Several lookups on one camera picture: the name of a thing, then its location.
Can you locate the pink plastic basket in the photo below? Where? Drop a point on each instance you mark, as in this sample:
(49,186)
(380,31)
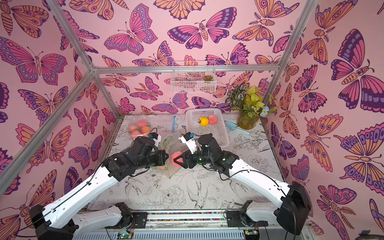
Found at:
(218,130)

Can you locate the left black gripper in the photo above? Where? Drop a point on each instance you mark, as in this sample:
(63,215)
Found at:
(160,153)

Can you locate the white wire wall basket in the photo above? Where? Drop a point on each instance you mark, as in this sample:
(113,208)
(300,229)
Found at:
(194,77)

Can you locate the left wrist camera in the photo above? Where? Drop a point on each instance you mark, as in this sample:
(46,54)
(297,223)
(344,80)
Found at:
(155,137)

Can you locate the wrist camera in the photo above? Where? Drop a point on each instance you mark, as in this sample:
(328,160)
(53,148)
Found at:
(188,139)
(155,137)

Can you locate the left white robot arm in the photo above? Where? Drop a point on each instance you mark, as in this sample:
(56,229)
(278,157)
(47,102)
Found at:
(63,220)

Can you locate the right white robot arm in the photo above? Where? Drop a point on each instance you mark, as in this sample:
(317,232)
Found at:
(291,203)

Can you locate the orange-red peach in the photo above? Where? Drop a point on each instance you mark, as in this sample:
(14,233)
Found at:
(145,130)

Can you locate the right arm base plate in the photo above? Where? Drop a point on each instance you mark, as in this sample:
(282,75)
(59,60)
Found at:
(239,219)

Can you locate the aluminium frame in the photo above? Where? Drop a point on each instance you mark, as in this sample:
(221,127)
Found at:
(24,155)

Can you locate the pink peach mid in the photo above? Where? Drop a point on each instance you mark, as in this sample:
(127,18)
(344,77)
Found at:
(177,156)

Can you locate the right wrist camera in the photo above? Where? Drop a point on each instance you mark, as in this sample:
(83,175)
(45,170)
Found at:
(188,139)

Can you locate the clear blue-zipper zip-top bag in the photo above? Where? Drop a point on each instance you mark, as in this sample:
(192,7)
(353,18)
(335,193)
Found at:
(158,123)

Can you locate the light blue scoop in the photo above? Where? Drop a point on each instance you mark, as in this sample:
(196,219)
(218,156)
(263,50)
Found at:
(234,127)

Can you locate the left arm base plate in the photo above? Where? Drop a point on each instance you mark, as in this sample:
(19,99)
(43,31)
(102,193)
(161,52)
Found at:
(135,220)

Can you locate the potted artificial plant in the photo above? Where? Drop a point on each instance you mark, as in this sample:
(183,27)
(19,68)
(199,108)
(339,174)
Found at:
(248,101)

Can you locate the clear green-zipper zip-top bag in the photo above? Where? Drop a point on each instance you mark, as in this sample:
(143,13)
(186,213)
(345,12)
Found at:
(171,144)

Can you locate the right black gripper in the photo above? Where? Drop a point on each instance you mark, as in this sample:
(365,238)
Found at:
(190,159)

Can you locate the pink peach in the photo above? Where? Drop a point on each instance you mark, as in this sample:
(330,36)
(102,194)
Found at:
(135,134)
(142,123)
(213,119)
(132,128)

